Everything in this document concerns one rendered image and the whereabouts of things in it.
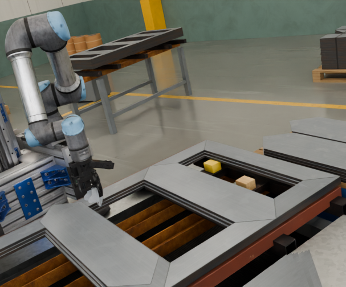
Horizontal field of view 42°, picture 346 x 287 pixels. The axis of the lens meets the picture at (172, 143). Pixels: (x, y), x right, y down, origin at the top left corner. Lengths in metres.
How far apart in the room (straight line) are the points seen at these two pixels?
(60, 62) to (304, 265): 1.22
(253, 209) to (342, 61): 4.34
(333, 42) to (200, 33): 5.26
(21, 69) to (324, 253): 1.23
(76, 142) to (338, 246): 0.94
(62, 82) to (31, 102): 0.33
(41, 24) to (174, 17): 9.25
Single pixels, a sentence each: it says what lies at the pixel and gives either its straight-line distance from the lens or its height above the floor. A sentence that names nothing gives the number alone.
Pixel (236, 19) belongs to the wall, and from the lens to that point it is 9.83.
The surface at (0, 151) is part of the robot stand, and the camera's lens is 2.19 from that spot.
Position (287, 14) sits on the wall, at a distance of 9.16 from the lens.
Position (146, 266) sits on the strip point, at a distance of 1.37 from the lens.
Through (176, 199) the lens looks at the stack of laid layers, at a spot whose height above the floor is 0.83.
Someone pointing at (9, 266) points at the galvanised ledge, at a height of 0.68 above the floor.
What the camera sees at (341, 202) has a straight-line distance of 1.67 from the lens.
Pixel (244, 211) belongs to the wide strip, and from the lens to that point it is 1.53.
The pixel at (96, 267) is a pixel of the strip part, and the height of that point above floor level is 0.84.
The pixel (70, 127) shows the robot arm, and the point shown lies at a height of 1.19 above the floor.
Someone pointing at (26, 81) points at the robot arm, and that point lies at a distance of 1.78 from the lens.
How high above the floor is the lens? 1.63
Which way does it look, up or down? 21 degrees down
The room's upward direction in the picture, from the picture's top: 12 degrees counter-clockwise
